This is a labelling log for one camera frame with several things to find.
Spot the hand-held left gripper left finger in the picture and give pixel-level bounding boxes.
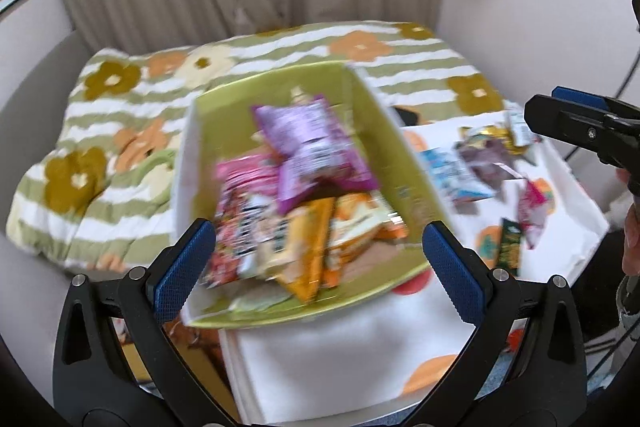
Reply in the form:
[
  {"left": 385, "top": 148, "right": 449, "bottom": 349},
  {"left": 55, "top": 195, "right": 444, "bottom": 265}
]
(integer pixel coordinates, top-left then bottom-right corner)
[{"left": 52, "top": 218, "right": 236, "bottom": 427}]

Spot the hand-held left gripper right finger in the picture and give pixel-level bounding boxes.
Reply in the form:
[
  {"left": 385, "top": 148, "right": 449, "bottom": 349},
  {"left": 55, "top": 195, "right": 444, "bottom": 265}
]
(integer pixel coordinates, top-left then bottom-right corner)
[{"left": 400, "top": 221, "right": 589, "bottom": 427}]

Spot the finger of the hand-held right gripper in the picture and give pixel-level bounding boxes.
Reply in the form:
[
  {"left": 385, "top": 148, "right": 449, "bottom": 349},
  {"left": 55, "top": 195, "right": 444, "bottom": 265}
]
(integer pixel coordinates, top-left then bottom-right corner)
[
  {"left": 524, "top": 94, "right": 627, "bottom": 158},
  {"left": 551, "top": 86, "right": 608, "bottom": 110}
]

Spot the silver grey snack packet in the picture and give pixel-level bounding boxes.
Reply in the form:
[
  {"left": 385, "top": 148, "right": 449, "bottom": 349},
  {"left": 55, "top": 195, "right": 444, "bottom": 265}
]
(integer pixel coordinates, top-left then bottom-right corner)
[{"left": 505, "top": 107, "right": 541, "bottom": 148}]

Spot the dark green snack bar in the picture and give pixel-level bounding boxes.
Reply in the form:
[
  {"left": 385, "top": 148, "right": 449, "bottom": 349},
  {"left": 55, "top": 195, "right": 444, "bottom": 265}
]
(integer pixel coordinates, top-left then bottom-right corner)
[{"left": 497, "top": 218, "right": 525, "bottom": 279}]

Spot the gold snack packet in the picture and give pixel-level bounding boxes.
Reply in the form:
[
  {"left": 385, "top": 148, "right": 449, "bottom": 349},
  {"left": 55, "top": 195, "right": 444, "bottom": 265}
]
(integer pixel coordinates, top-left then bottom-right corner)
[{"left": 462, "top": 124, "right": 516, "bottom": 152}]

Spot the dark purple snack packet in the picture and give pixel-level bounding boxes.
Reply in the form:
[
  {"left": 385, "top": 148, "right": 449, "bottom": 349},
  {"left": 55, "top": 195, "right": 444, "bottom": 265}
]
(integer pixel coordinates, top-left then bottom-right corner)
[{"left": 457, "top": 139, "right": 526, "bottom": 188}]

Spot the white potato chip packet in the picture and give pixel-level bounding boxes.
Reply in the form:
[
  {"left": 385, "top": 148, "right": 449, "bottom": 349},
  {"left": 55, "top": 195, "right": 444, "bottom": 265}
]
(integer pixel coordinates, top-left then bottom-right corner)
[{"left": 240, "top": 202, "right": 301, "bottom": 280}]

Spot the small pink snack packet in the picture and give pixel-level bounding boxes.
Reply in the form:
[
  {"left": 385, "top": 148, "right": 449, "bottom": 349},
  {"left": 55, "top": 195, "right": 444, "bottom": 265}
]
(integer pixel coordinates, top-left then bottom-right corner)
[{"left": 515, "top": 179, "right": 551, "bottom": 250}]

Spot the blue white snack packet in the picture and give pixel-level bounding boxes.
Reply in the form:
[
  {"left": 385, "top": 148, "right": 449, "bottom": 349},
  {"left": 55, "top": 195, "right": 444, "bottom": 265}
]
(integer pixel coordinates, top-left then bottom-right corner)
[{"left": 417, "top": 147, "right": 496, "bottom": 208}]

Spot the orange white cracker packet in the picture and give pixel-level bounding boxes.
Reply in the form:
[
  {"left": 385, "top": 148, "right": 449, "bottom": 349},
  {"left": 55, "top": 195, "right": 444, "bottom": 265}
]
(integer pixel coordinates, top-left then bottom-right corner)
[{"left": 320, "top": 192, "right": 411, "bottom": 290}]

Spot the green cardboard box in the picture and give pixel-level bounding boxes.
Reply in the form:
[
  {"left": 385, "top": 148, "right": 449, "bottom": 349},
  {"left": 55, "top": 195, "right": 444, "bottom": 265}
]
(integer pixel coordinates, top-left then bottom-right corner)
[{"left": 170, "top": 61, "right": 451, "bottom": 330}]

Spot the orange sticks snack packet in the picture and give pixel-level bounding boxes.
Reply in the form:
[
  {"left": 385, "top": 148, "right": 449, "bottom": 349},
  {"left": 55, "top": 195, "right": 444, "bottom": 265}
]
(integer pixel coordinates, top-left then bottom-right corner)
[{"left": 277, "top": 197, "right": 336, "bottom": 303}]

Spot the person's right hand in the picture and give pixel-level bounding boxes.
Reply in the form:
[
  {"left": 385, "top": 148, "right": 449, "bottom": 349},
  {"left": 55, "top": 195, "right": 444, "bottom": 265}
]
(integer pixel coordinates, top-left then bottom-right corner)
[{"left": 621, "top": 202, "right": 640, "bottom": 277}]

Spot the black curved lamp stand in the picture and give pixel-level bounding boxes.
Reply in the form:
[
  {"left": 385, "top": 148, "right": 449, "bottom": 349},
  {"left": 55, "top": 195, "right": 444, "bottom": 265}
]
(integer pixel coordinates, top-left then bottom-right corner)
[{"left": 616, "top": 51, "right": 640, "bottom": 100}]

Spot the floral striped blanket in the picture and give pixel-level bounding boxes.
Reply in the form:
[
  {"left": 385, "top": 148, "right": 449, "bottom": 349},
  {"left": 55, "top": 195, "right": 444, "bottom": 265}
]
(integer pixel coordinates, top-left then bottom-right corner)
[{"left": 5, "top": 21, "right": 506, "bottom": 273}]

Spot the fruit print white tablecloth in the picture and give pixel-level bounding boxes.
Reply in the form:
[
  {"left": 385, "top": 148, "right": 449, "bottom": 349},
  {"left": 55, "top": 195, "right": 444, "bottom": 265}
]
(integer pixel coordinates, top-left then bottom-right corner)
[{"left": 180, "top": 107, "right": 611, "bottom": 418}]

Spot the grey padded headboard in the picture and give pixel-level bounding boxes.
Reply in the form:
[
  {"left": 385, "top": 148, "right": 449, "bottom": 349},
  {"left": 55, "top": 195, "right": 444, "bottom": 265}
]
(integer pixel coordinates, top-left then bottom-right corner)
[{"left": 0, "top": 27, "right": 96, "bottom": 122}]

